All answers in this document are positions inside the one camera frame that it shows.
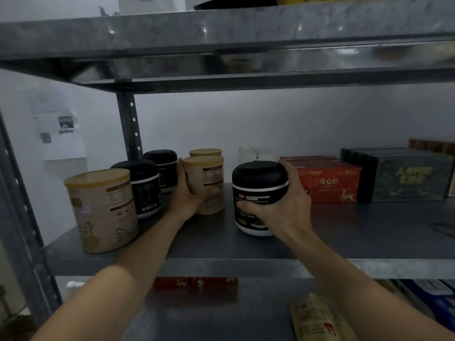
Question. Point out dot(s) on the person's right hand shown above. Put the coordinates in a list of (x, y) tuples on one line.
[(289, 213)]

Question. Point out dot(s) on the person's left hand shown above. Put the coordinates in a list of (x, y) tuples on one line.
[(182, 204)]

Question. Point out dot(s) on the person's left thumb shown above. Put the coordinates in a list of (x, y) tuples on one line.
[(209, 197)]

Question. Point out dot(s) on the person's right thumb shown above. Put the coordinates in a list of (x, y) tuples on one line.
[(254, 210)]

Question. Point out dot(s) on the beige canister with label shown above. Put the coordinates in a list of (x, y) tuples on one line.
[(205, 152), (208, 173)]

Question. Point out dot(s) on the black jar with white band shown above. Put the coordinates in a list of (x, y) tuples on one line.
[(164, 166), (261, 188), (145, 188)]

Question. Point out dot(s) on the person's right forearm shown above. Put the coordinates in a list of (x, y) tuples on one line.
[(355, 291)]

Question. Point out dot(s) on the person's left forearm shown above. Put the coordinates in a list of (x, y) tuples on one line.
[(121, 276)]

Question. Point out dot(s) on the white carton box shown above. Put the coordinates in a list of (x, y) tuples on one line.
[(254, 154)]

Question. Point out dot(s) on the red box with deer print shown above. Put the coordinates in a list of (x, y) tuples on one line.
[(330, 182), (309, 158)]

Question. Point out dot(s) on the row of red boxes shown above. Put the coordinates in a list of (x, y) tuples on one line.
[(195, 282)]

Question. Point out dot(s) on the large beige canister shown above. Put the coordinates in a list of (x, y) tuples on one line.
[(103, 213)]

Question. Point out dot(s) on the black box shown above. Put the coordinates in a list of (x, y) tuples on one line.
[(360, 163)]

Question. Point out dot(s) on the beige snack packet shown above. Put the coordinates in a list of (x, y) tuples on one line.
[(316, 321)]

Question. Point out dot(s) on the dark green box gold print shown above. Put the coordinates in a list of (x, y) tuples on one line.
[(408, 179)]

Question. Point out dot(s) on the white paper notice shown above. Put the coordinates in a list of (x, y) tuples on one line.
[(62, 134)]

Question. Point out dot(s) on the white tube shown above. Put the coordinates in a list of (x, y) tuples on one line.
[(74, 284)]

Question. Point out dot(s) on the grey metal shelf rack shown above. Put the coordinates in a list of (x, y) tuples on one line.
[(248, 30)]

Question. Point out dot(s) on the brown patterned box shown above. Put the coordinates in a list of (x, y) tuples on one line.
[(432, 145)]

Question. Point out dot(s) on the black flat object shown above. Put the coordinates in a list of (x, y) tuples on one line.
[(234, 2)]

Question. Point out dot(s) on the blue packages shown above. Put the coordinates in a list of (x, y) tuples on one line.
[(432, 298)]

